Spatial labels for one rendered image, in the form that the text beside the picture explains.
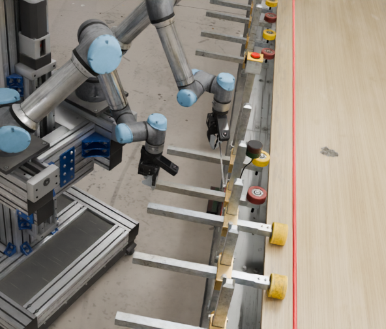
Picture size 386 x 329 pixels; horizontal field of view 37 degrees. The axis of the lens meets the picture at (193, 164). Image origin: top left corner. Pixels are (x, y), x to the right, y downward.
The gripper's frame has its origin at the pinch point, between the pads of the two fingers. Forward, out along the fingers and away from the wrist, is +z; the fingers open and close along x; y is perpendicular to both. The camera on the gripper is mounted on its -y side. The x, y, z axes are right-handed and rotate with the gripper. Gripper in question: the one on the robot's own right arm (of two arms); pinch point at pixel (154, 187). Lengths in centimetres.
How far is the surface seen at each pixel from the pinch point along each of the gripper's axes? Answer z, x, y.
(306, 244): -8, 24, -62
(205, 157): -2.4, -23.5, -18.3
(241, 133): -16.3, -27.2, -32.0
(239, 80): 12, -122, -30
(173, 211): -13.5, 25.9, -10.5
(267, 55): -7, -121, -42
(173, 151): -2.6, -23.5, -4.0
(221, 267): -15, 49, -31
